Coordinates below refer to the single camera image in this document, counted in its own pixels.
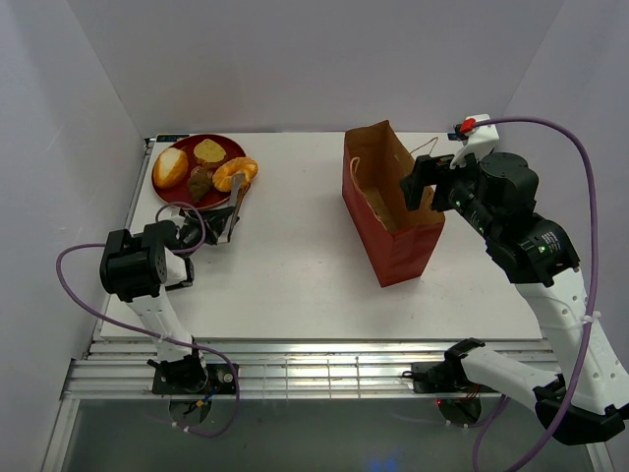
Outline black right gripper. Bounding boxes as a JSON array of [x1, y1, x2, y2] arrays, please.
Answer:
[[397, 147, 498, 240]]

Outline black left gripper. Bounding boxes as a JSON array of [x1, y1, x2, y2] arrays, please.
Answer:
[[179, 206, 240, 258]]

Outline stainless steel tongs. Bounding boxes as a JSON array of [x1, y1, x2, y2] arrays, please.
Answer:
[[218, 172, 247, 244]]

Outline orange ring doughnut bread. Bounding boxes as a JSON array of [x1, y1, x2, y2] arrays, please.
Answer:
[[212, 156, 258, 193]]

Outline red and brown paper bag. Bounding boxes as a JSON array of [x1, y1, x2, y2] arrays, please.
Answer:
[[342, 120, 445, 287]]

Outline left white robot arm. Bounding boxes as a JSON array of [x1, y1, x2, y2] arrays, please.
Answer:
[[99, 207, 233, 393]]

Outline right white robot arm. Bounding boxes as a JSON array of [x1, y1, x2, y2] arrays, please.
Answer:
[[400, 152, 628, 445]]

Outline tan sliced bread piece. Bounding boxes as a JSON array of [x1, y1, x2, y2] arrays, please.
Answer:
[[194, 139, 227, 167]]

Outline white round bread roll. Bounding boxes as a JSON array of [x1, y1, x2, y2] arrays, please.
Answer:
[[152, 147, 189, 189]]

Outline small brown chocolate croissant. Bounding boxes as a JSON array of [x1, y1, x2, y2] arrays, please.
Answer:
[[187, 166, 213, 204]]

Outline red round plate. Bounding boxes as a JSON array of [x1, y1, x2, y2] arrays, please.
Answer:
[[153, 134, 246, 209]]

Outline blue label sticker left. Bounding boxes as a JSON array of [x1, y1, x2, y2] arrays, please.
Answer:
[[155, 135, 189, 143]]

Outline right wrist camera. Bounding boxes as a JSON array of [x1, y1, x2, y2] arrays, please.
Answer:
[[449, 114, 499, 169]]

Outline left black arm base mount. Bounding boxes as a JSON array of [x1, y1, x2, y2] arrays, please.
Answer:
[[147, 360, 236, 395]]

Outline aluminium rail frame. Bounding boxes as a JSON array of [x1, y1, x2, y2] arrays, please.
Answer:
[[61, 131, 615, 472]]

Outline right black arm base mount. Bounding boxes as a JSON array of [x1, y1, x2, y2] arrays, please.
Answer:
[[401, 361, 490, 394]]

